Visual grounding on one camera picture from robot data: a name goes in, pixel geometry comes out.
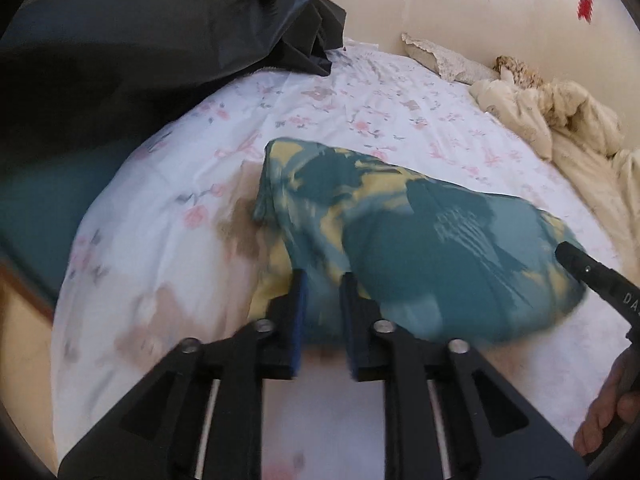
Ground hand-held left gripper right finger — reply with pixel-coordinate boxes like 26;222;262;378
340;272;589;480

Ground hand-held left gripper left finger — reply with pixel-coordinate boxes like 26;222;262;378
57;269;307;480

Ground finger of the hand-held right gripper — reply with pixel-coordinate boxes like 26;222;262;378
555;241;618;302

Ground teal floral print pants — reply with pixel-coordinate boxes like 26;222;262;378
250;137;592;350

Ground person's right hand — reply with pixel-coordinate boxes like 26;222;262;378
572;344;640;458

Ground beige quilt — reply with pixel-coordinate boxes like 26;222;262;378
469;54;640;273

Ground white floral bedsheet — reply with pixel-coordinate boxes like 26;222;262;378
50;37;632;480

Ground lace trimmed pillow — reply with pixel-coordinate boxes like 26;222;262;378
400;32;490;86

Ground teal cloth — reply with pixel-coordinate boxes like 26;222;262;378
0;139;137;307

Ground black jacket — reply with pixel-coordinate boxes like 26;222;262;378
0;0;349;173

